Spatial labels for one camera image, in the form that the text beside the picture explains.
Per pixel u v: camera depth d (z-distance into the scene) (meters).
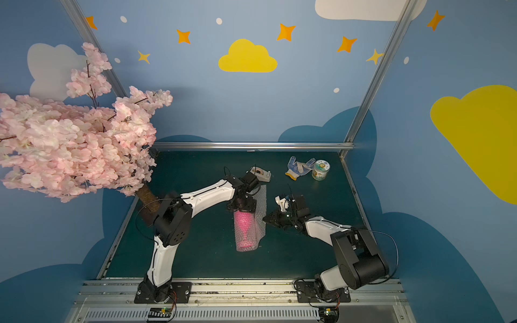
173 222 0.52
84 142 0.51
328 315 0.73
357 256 0.45
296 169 1.15
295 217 0.72
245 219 0.86
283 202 0.85
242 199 0.83
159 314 0.73
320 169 1.05
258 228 0.84
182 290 0.75
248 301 0.73
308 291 0.75
